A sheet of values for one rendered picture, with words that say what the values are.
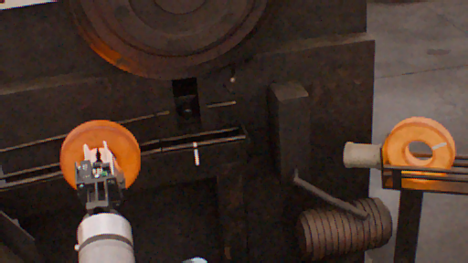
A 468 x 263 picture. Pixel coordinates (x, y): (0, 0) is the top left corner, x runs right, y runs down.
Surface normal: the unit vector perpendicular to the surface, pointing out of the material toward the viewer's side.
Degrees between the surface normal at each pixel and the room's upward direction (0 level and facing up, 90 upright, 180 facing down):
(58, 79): 0
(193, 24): 90
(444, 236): 0
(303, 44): 0
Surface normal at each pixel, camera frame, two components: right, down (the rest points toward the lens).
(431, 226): -0.07, -0.87
